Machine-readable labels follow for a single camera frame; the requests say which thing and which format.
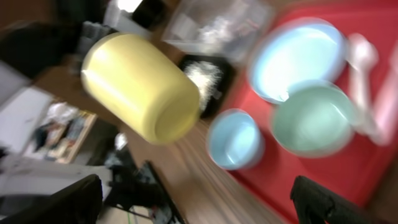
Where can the red serving tray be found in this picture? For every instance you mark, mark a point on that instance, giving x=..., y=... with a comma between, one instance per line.
x=356, y=170

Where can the white plastic fork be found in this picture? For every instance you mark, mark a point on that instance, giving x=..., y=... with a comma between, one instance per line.
x=385, y=111

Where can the mint green bowl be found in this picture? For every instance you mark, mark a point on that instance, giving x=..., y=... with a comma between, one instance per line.
x=317, y=120

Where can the yellow plastic cup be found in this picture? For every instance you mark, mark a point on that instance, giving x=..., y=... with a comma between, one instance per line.
x=142, y=87

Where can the black food waste tray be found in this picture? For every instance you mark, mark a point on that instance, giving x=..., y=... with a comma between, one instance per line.
x=222, y=87

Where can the light blue plate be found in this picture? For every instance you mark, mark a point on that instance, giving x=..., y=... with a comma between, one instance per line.
x=294, y=55

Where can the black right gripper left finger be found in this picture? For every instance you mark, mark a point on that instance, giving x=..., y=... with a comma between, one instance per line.
x=80, y=202

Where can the light blue bowl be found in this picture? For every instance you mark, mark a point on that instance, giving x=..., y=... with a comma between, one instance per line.
x=234, y=140

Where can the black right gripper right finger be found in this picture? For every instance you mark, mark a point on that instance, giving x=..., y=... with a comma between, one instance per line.
x=315, y=203

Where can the clear plastic waste bin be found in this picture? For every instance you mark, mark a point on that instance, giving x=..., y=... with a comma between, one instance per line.
x=224, y=28

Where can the white plastic spoon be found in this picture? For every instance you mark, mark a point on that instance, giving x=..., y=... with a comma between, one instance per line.
x=362, y=58

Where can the food scraps rice and nuts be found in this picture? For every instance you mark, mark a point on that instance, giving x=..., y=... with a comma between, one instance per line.
x=206, y=76

